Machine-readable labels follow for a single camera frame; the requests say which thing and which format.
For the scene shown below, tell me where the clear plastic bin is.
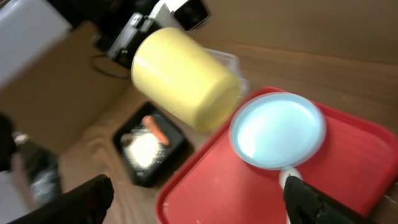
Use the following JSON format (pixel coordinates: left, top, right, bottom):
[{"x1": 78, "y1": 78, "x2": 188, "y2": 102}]
[{"x1": 206, "y1": 49, "x2": 249, "y2": 99}]

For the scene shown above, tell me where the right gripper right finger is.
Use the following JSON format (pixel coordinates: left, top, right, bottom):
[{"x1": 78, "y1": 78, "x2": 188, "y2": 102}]
[{"x1": 283, "y1": 176, "x2": 375, "y2": 224}]

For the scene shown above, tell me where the red serving tray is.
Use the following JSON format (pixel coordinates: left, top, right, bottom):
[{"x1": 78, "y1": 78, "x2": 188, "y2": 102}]
[{"x1": 155, "y1": 104, "x2": 397, "y2": 223}]

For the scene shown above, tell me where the black waste tray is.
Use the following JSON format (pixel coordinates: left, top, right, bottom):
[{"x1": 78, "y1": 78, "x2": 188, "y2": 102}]
[{"x1": 113, "y1": 101, "x2": 193, "y2": 188}]

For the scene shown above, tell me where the orange carrot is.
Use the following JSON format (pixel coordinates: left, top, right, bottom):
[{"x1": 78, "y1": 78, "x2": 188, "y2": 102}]
[{"x1": 141, "y1": 115, "x2": 170, "y2": 146}]

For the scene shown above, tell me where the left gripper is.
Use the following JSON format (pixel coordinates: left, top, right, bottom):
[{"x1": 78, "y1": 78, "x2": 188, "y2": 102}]
[{"x1": 107, "y1": 0, "x2": 209, "y2": 68}]

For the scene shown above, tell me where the white rice pile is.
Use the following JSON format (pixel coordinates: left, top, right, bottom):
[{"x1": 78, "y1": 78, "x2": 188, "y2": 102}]
[{"x1": 122, "y1": 129, "x2": 165, "y2": 170}]

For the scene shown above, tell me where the light blue plate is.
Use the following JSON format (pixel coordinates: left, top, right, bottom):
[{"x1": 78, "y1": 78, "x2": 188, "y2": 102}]
[{"x1": 228, "y1": 92, "x2": 326, "y2": 170}]

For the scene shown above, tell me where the brown food scrap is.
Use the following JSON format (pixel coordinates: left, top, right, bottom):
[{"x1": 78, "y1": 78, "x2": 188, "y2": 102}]
[{"x1": 119, "y1": 133, "x2": 133, "y2": 147}]

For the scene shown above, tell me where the yellow plastic cup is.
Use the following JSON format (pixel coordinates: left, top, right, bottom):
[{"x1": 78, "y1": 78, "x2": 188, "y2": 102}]
[{"x1": 131, "y1": 27, "x2": 241, "y2": 132}]

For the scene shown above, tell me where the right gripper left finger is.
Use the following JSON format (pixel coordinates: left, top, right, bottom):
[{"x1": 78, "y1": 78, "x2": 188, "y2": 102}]
[{"x1": 9, "y1": 174, "x2": 114, "y2": 224}]

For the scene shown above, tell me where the white plastic spoon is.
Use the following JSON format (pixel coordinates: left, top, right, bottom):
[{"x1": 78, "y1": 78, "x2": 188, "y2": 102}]
[{"x1": 279, "y1": 167, "x2": 303, "y2": 190}]

